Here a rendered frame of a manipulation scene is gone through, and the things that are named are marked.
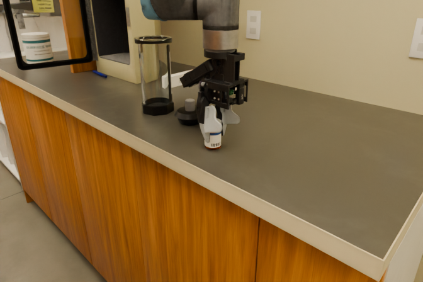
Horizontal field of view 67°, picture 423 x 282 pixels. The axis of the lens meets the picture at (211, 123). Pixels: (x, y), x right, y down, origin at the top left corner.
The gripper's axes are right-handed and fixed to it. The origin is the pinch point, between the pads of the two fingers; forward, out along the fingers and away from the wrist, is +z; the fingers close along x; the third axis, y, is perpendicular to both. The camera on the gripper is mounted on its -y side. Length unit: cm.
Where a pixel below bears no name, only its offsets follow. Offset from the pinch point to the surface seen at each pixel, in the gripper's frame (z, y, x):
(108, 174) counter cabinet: 26, -42, -5
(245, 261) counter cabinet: 23.9, 16.0, -7.6
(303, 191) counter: 3.6, 25.4, -3.2
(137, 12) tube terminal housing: -24, -61, 26
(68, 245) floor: 98, -104, -1
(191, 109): -0.4, -14.4, 7.5
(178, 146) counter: 3.6, -6.5, -5.4
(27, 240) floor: 98, -125, -14
